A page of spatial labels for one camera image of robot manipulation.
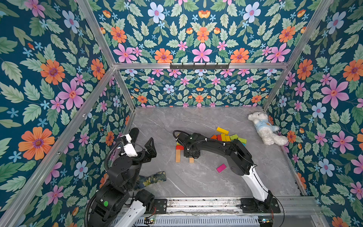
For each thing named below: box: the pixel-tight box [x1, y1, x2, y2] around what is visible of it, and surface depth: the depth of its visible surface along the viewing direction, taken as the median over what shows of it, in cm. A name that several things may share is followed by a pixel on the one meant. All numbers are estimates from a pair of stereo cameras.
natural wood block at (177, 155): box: [175, 149, 181, 163], surface depth 93 cm
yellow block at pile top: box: [216, 126, 230, 135], surface depth 107 cm
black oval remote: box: [129, 127, 140, 144], surface depth 105 cm
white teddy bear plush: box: [247, 111, 289, 146], surface depth 99 cm
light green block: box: [229, 134, 239, 141], surface depth 103 cm
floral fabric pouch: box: [134, 171, 167, 191], surface depth 82 cm
